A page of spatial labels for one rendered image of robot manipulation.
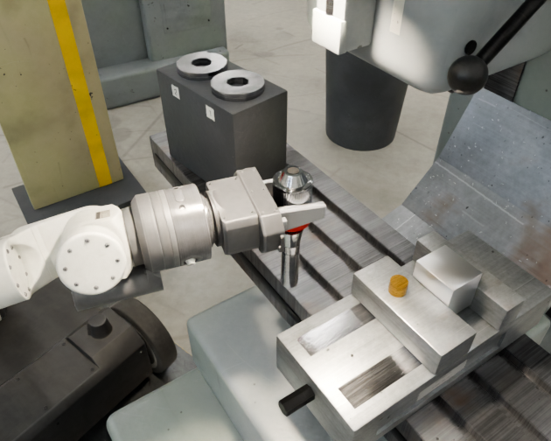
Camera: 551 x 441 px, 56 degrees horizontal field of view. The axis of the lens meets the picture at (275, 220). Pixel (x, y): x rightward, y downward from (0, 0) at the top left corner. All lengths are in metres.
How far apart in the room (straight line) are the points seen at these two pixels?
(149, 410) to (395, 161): 2.08
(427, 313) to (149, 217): 0.34
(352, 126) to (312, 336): 2.13
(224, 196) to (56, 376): 0.71
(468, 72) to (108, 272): 0.37
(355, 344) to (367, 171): 2.05
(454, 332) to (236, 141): 0.45
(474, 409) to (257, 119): 0.53
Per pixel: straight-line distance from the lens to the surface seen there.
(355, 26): 0.48
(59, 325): 1.31
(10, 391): 1.22
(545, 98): 0.97
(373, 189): 2.54
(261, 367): 0.81
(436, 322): 0.64
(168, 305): 2.02
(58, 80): 2.31
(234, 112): 0.83
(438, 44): 0.46
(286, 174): 0.59
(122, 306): 1.26
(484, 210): 0.99
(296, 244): 0.65
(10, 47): 2.23
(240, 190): 0.60
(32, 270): 0.63
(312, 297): 0.78
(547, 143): 0.97
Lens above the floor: 1.53
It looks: 41 degrees down
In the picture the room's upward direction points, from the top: straight up
